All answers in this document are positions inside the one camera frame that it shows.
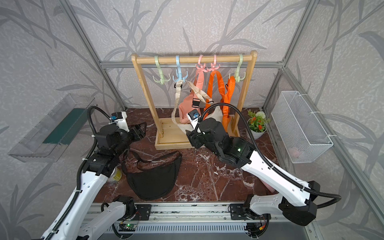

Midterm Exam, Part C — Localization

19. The cream white sling bag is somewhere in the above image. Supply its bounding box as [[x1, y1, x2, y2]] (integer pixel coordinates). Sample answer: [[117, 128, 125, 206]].
[[172, 80, 211, 134]]

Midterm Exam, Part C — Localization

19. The pink sling bag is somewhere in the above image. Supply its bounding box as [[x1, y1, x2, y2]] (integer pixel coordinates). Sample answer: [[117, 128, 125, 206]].
[[179, 71, 209, 124]]

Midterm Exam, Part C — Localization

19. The black sling bag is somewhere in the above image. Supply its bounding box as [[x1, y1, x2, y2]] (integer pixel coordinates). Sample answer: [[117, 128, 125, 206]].
[[121, 151, 182, 201]]

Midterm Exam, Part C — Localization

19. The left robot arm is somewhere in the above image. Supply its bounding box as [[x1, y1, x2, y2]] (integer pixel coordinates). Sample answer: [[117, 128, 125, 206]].
[[41, 122, 147, 240]]

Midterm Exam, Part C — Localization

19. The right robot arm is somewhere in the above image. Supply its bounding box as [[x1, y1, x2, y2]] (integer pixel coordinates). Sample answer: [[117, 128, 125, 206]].
[[187, 118, 318, 226]]

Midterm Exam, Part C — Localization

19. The dark orange sling bag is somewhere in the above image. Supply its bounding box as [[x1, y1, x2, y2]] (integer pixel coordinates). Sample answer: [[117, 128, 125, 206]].
[[203, 70, 226, 119]]

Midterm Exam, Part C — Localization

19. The light orange sling bag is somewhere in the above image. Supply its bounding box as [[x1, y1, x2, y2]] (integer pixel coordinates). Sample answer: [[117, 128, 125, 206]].
[[222, 76, 236, 130]]

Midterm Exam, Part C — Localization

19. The left green hook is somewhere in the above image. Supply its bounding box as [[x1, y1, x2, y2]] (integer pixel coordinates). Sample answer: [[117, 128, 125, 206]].
[[153, 56, 171, 85]]

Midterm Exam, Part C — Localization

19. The green hook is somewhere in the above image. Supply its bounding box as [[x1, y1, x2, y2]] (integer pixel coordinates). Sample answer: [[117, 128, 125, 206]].
[[153, 56, 171, 85], [229, 54, 246, 83]]

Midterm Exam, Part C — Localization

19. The right green hook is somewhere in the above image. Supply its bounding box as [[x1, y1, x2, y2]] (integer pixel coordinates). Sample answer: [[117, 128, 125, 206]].
[[229, 54, 246, 83]]

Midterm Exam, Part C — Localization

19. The blue hook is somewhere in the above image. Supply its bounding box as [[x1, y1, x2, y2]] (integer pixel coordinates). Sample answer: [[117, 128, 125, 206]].
[[173, 56, 188, 83]]

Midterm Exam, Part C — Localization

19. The right pink hook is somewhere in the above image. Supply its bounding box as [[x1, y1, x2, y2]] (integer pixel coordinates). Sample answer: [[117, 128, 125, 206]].
[[207, 55, 221, 72]]

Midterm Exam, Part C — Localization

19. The pink hook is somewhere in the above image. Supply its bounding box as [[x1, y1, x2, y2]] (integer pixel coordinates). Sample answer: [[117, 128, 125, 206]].
[[207, 55, 221, 72], [196, 55, 208, 73]]

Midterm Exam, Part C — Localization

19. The left pink hook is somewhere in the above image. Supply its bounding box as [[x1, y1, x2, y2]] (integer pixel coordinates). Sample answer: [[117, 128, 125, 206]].
[[196, 55, 208, 73]]

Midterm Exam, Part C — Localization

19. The wooden hanging rack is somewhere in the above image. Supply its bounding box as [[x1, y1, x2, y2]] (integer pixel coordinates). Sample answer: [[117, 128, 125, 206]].
[[131, 50, 258, 151]]

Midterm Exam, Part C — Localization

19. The yellow tape roll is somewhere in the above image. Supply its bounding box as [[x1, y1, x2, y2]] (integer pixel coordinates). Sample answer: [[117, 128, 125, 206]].
[[107, 167, 123, 184]]

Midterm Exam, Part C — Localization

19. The potted flower plant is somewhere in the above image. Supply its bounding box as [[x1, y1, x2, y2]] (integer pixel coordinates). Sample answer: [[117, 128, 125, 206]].
[[248, 110, 271, 140]]

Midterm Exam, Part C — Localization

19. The purple pink brush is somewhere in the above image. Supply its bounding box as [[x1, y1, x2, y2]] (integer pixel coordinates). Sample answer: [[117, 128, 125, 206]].
[[263, 183, 277, 194]]

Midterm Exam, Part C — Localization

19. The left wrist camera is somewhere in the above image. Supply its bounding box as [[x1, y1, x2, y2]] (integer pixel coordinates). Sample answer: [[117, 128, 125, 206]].
[[110, 112, 130, 132]]

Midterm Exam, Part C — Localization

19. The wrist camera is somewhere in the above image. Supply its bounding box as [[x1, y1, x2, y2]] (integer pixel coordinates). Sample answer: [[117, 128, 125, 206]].
[[110, 112, 130, 132], [186, 109, 201, 134]]

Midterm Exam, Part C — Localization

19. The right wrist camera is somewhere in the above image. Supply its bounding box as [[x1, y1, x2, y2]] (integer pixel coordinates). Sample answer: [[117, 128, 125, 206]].
[[186, 109, 201, 134]]

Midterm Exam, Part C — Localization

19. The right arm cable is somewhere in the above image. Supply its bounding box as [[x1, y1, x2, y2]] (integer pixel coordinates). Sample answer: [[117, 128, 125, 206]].
[[199, 102, 342, 209]]

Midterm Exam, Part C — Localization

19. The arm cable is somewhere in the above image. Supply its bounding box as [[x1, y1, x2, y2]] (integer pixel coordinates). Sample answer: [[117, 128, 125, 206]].
[[199, 102, 342, 209], [76, 105, 112, 193]]

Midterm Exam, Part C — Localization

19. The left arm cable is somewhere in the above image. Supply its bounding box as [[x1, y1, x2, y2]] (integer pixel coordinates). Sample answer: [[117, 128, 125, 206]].
[[76, 105, 112, 193]]

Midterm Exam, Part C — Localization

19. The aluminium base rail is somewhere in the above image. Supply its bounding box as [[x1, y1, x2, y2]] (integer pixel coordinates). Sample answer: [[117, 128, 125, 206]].
[[105, 202, 323, 240]]

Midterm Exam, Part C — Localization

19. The clear plastic wall shelf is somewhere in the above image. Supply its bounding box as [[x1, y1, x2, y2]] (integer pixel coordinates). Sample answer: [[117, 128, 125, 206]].
[[8, 94, 95, 163]]

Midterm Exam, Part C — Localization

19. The white wire basket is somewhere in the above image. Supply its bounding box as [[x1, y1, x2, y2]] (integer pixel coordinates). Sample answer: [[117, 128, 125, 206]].
[[272, 91, 334, 164]]

